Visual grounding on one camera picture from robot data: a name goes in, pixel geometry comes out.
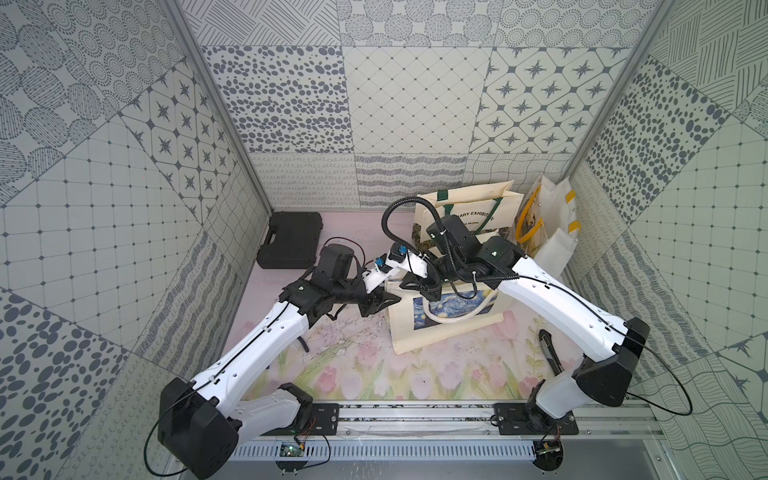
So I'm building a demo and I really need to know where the starry night canvas tote bag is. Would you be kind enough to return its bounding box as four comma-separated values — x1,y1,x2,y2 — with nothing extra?
385,281,512,355

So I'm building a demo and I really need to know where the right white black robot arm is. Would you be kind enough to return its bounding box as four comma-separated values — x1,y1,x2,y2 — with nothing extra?
426,215,650,431

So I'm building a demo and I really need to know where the black tool near right arm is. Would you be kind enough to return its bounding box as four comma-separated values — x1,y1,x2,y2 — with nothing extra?
538,329,564,376

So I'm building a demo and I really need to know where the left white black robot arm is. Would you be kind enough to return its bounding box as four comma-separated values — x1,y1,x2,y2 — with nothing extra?
152,244,427,479

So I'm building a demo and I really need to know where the black plastic tool case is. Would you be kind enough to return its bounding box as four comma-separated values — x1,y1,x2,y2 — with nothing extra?
256,212,323,270

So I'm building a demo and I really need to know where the left small circuit board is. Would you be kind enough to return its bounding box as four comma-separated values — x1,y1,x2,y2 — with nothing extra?
277,442,305,461

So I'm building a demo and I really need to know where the small circuit board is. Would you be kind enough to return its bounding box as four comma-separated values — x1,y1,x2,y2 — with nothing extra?
533,440,564,472
277,442,305,461

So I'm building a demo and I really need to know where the right small circuit board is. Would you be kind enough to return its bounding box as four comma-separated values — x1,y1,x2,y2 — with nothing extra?
533,440,564,472

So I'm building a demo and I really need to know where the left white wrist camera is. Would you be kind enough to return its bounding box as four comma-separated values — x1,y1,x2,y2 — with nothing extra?
362,255,399,293

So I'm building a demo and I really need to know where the green handled floral tote bag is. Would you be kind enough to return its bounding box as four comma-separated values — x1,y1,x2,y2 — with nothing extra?
421,181,524,235

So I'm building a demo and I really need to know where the yellow handled illustrated tote bag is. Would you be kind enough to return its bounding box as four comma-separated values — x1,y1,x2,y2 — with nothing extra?
514,176,581,278

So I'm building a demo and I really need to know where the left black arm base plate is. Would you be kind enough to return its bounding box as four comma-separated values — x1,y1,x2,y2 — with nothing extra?
264,403,340,437

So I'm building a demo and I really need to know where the aluminium rail frame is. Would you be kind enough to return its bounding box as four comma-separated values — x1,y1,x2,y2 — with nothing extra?
170,398,667,442

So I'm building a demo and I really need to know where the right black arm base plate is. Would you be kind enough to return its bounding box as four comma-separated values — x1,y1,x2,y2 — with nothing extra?
489,402,579,436

